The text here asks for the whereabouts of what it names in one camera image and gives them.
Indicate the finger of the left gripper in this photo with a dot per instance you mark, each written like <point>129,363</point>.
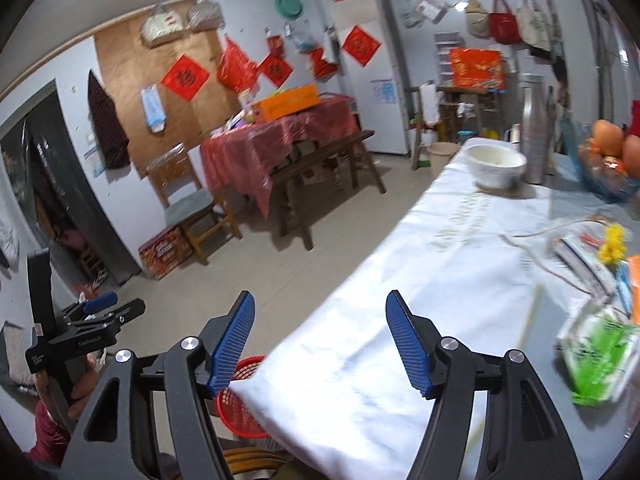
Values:
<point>95,306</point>

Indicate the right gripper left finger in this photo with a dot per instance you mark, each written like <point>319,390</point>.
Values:
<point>116,437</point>

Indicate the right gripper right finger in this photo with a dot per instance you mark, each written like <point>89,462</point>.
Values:
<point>524,436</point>

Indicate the red plastic trash basket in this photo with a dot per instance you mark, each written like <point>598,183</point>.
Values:
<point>232,411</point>

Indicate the red cardboard box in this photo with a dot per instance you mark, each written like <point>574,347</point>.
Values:
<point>164,253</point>

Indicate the green white plastic wrapper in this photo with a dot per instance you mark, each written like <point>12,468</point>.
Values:
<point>600,350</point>

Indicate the wooden chair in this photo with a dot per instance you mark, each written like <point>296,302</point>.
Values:
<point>189,205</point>

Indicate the white bed sheet tablecloth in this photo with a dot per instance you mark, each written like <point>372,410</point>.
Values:
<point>335,393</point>

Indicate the red tablecloth dining table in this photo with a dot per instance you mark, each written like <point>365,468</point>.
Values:
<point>243,158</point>

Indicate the wooden bench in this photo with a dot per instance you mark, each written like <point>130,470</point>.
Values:
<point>322,164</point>

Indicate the red fu diamond poster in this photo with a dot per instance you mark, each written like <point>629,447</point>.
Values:
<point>185,78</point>

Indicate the blue glass fruit bowl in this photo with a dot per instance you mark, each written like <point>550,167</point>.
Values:
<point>596,176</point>

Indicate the white ceramic bowl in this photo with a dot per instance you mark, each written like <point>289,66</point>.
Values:
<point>495,167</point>

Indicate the orange gift box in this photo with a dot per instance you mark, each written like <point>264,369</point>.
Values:
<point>286,102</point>

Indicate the beige plastic bucket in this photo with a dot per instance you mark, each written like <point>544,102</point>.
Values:
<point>441,154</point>

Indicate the left peach in bowl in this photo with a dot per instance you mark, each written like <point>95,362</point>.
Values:
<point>607,139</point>

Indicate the peach in bowl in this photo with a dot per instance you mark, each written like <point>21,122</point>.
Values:
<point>607,139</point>
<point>631,156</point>

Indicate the right peach in bowl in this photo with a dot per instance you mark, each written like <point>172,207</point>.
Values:
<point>631,156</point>

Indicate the silver metal bottle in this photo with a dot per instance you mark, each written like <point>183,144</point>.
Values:
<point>535,134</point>

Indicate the white refrigerator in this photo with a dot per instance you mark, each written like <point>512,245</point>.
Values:
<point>371,61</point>

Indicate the red hanging tote bag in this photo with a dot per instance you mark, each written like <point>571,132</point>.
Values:
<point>503,26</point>

